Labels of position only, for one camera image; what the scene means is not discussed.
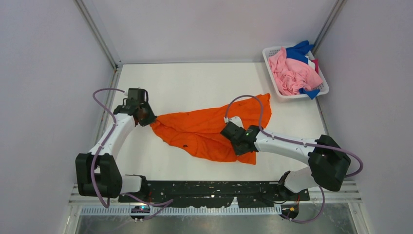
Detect orange t-shirt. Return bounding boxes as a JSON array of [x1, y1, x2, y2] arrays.
[[150, 93, 272, 165]]

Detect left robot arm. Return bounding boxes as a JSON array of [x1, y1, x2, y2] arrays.
[[75, 88, 157, 202]]

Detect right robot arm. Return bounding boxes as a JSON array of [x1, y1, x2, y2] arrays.
[[221, 122, 351, 200]]

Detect pink t-shirt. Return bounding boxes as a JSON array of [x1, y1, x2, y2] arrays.
[[267, 47, 323, 96]]

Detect white plastic laundry basket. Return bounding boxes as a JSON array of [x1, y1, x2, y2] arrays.
[[262, 41, 329, 101]]

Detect blue t-shirt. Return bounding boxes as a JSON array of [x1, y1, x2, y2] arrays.
[[286, 40, 323, 99]]

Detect red garment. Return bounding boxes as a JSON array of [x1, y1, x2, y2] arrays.
[[308, 59, 319, 74]]

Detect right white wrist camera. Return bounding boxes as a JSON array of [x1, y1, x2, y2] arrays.
[[224, 116, 244, 128]]

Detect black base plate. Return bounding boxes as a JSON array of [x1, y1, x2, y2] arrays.
[[118, 180, 310, 208]]

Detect white slotted cable duct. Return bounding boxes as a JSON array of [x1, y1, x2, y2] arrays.
[[80, 205, 282, 216]]

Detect aluminium frame rail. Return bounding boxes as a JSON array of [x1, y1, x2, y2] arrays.
[[74, 0, 123, 70]]

